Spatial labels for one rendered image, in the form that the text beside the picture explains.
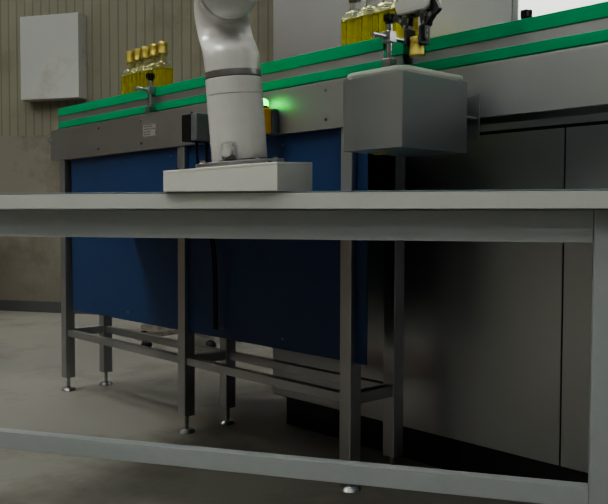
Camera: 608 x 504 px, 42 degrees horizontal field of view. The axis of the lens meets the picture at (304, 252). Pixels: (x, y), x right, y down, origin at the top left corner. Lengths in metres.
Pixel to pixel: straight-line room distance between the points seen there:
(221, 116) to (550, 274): 0.88
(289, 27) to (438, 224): 1.29
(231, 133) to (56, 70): 4.43
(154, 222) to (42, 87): 4.40
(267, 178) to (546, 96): 0.63
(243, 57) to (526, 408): 1.10
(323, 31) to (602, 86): 1.09
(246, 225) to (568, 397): 0.88
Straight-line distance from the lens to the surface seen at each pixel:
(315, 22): 2.60
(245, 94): 1.67
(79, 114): 3.23
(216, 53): 1.69
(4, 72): 6.43
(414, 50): 1.84
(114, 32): 5.97
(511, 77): 1.84
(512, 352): 2.08
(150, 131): 2.73
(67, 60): 6.00
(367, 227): 1.57
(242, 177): 1.59
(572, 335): 1.99
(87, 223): 1.82
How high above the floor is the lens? 0.70
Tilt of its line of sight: 2 degrees down
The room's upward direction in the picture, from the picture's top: straight up
